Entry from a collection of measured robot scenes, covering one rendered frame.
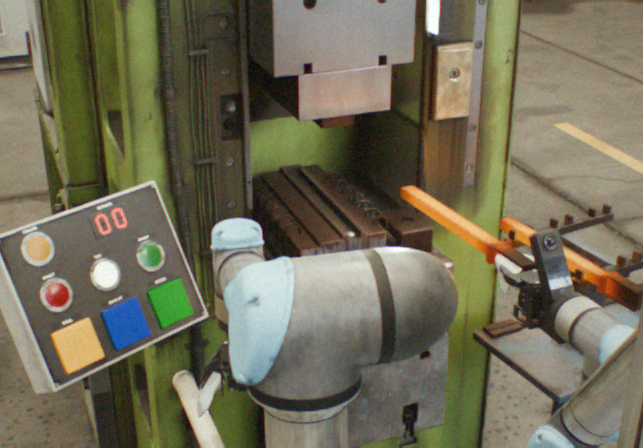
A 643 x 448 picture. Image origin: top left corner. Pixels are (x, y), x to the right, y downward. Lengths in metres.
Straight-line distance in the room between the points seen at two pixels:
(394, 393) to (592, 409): 0.94
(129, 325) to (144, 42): 0.56
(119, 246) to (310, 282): 0.88
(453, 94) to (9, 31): 5.28
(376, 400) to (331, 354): 1.30
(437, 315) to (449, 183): 1.33
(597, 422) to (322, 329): 0.56
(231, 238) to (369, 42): 0.66
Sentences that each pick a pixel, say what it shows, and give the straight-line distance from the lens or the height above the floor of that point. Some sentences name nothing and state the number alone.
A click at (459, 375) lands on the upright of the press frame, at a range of 2.53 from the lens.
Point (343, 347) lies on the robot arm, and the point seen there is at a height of 1.40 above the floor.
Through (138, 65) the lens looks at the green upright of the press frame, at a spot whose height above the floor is 1.38.
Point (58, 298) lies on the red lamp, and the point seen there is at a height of 1.09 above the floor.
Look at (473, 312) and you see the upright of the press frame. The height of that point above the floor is 0.63.
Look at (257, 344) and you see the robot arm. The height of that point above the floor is 1.41.
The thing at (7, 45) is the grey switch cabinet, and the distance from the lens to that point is 7.10.
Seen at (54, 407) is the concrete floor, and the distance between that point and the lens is 3.25.
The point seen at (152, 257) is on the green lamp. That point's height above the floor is 1.09.
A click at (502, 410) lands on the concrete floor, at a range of 3.17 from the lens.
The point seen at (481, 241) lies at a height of 1.13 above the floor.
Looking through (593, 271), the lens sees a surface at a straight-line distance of 1.96.
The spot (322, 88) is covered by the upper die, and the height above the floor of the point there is 1.33.
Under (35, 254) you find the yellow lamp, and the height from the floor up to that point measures 1.16.
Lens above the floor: 1.88
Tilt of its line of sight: 26 degrees down
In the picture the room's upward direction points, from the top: straight up
